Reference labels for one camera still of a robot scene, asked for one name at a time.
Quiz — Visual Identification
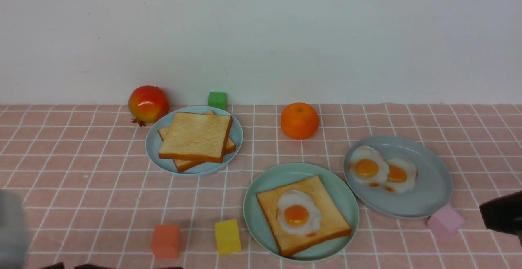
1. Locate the green cube block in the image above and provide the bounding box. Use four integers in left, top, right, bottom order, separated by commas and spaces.
207, 91, 228, 110

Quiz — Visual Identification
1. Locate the grey egg plate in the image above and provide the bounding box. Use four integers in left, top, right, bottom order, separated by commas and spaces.
343, 136, 453, 219

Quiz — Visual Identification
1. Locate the mint green centre plate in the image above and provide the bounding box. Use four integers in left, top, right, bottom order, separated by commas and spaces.
243, 163, 360, 263

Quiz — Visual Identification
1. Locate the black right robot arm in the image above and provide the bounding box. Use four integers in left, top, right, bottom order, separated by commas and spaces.
479, 191, 522, 242

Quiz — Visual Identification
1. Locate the red pomegranate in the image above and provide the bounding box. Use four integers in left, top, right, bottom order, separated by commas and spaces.
128, 85, 170, 127

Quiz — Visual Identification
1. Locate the orange mandarin fruit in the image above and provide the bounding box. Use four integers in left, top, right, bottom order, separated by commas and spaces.
280, 102, 320, 140

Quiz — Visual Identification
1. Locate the orange cube block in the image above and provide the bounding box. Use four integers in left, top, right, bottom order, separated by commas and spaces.
150, 224, 182, 259

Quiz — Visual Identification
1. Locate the fried egg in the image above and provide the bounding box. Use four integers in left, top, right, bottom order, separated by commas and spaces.
383, 157, 418, 194
276, 189, 323, 236
349, 145, 390, 187

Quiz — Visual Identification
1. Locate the yellow cube block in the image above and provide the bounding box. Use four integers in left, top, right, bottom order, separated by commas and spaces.
215, 219, 242, 255

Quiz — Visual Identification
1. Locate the light blue bread plate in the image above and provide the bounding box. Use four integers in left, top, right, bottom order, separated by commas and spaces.
145, 106, 244, 176

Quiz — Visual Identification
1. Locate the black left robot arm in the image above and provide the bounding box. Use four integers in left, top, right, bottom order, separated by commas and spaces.
0, 190, 182, 269

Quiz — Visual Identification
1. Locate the pink cube block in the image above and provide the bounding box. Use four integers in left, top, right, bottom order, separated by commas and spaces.
426, 205, 465, 239

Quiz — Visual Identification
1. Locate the pink checkered tablecloth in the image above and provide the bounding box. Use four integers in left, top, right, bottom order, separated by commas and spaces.
0, 103, 522, 269

